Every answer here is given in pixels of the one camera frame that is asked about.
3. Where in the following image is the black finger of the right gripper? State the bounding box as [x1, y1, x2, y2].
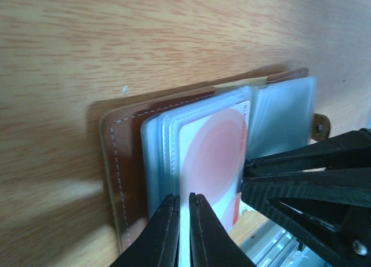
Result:
[241, 129, 370, 266]

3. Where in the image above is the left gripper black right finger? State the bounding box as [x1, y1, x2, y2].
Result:
[189, 193, 255, 266]

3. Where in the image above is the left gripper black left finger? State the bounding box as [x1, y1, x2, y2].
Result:
[111, 194, 180, 267]

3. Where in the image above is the white red circle card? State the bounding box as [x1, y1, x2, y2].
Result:
[179, 100, 250, 266]

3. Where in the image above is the brown leather card holder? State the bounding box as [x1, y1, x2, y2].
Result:
[100, 68, 328, 251]

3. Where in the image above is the aluminium front rail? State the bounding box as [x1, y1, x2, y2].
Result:
[240, 220, 327, 267]

